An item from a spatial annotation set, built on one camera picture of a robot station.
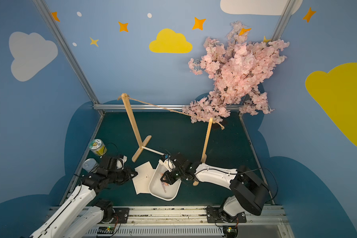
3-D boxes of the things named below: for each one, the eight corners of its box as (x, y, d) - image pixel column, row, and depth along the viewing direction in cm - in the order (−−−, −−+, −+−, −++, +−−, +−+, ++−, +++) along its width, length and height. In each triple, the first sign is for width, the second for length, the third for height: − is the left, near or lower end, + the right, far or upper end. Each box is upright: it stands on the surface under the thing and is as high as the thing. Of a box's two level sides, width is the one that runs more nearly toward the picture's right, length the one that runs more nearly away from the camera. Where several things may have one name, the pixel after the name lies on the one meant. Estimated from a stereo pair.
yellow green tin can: (94, 156, 98) (87, 149, 91) (98, 146, 103) (92, 139, 96) (105, 156, 98) (99, 149, 91) (108, 146, 103) (103, 139, 96)
